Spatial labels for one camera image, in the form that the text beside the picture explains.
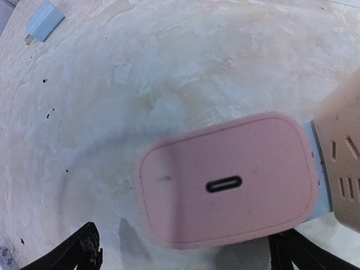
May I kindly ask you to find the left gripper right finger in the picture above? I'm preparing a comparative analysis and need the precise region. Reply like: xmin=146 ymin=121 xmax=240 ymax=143
xmin=268 ymin=229 xmax=357 ymax=270

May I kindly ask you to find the blue plug adapter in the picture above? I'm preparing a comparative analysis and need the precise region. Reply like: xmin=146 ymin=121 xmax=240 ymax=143
xmin=25 ymin=1 xmax=65 ymax=46

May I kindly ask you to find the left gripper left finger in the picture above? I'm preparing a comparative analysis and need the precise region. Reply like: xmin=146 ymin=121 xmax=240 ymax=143
xmin=23 ymin=222 xmax=103 ymax=270

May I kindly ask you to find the beige cube socket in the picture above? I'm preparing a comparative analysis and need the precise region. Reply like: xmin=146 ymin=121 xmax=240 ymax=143
xmin=313 ymin=70 xmax=359 ymax=231

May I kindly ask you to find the white charger with cable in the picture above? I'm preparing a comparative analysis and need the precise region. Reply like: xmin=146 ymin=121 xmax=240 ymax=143
xmin=0 ymin=246 xmax=20 ymax=270

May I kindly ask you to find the blue power strip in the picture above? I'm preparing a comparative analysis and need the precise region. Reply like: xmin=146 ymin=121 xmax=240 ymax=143
xmin=301 ymin=120 xmax=333 ymax=222

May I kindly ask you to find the pink plug adapter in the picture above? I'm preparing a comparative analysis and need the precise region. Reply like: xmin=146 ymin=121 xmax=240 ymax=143
xmin=134 ymin=112 xmax=319 ymax=249

